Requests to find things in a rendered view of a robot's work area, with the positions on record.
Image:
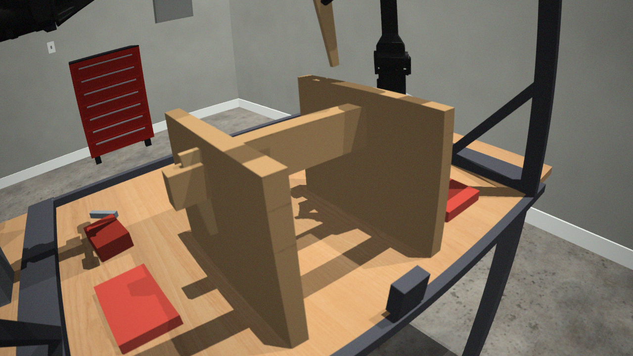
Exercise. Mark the wooden rail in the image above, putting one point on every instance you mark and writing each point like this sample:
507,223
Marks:
298,143

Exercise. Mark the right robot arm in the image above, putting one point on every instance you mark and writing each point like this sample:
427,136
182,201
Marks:
390,55

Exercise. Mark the wooden end board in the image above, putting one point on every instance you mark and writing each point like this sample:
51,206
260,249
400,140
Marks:
255,245
399,182

